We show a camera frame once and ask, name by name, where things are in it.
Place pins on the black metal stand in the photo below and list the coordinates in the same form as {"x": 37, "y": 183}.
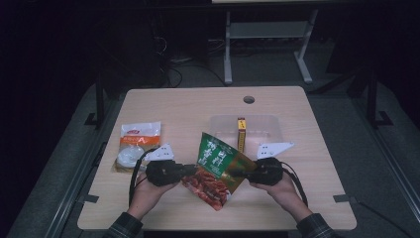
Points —
{"x": 100, "y": 102}
{"x": 372, "y": 99}

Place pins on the grey tape strip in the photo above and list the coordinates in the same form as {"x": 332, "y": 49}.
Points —
{"x": 343, "y": 198}
{"x": 88, "y": 198}

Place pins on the white metal stand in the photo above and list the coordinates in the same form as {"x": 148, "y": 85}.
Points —
{"x": 228, "y": 49}

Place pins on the person's right hand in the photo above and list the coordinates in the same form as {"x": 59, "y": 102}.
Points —
{"x": 287, "y": 195}

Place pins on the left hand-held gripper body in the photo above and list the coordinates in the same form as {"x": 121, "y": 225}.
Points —
{"x": 163, "y": 172}

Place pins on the white and orange food packet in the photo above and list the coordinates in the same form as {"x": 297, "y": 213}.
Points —
{"x": 138, "y": 135}

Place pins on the clear plastic container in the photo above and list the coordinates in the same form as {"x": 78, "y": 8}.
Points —
{"x": 264, "y": 129}

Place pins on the small box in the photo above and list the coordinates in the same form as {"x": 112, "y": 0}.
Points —
{"x": 241, "y": 135}

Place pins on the green seasoning packet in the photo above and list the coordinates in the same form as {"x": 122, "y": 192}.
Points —
{"x": 214, "y": 158}

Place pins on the person's left hand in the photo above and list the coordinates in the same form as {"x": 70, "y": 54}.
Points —
{"x": 148, "y": 195}

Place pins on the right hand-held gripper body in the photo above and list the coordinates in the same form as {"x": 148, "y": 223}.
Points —
{"x": 267, "y": 170}

